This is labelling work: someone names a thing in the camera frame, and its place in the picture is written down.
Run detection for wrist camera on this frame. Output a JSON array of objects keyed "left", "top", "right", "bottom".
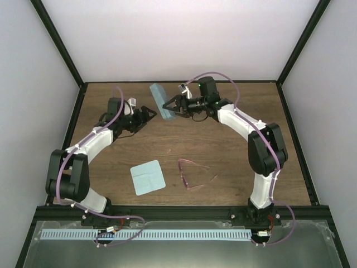
[
  {"left": 107, "top": 97, "right": 137, "bottom": 117},
  {"left": 178, "top": 77, "right": 220, "bottom": 101}
]

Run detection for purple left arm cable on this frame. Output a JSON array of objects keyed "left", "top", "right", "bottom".
[{"left": 57, "top": 86, "right": 146, "bottom": 248}]

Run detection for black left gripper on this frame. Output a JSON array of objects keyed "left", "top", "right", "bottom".
[{"left": 119, "top": 106, "right": 157, "bottom": 133}]

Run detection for blue-grey glasses case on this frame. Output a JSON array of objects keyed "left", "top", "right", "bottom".
[{"left": 149, "top": 83, "right": 176, "bottom": 120}]

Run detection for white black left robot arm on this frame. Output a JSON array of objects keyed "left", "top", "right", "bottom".
[{"left": 45, "top": 103, "right": 157, "bottom": 226}]

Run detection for pink transparent sunglasses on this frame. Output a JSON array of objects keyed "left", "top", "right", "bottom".
[{"left": 178, "top": 158, "right": 218, "bottom": 190}]

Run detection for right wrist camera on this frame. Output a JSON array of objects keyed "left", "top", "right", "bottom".
[{"left": 178, "top": 77, "right": 220, "bottom": 101}]

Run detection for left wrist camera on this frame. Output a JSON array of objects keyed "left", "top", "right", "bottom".
[{"left": 107, "top": 97, "right": 137, "bottom": 117}]

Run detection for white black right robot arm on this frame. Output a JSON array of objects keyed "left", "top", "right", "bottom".
[{"left": 162, "top": 95, "right": 288, "bottom": 225}]

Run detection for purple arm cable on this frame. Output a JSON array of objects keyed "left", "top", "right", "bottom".
[
  {"left": 57, "top": 86, "right": 146, "bottom": 248},
  {"left": 184, "top": 71, "right": 296, "bottom": 247}
]

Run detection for light blue slotted cable duct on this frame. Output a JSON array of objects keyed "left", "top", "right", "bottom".
[{"left": 40, "top": 229, "right": 252, "bottom": 242}]

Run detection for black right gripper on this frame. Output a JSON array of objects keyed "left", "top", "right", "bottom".
[{"left": 164, "top": 95, "right": 208, "bottom": 118}]

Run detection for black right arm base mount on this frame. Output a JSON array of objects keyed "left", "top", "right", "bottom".
[{"left": 229, "top": 206, "right": 281, "bottom": 228}]

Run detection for black aluminium frame rail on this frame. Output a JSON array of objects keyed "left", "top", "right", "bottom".
[{"left": 33, "top": 205, "right": 332, "bottom": 221}]

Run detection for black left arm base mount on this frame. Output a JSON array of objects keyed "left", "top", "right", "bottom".
[{"left": 81, "top": 204, "right": 131, "bottom": 228}]

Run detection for light blue cleaning cloth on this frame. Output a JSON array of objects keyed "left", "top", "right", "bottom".
[{"left": 130, "top": 160, "right": 166, "bottom": 196}]

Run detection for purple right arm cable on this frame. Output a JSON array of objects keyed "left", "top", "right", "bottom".
[{"left": 184, "top": 71, "right": 296, "bottom": 247}]

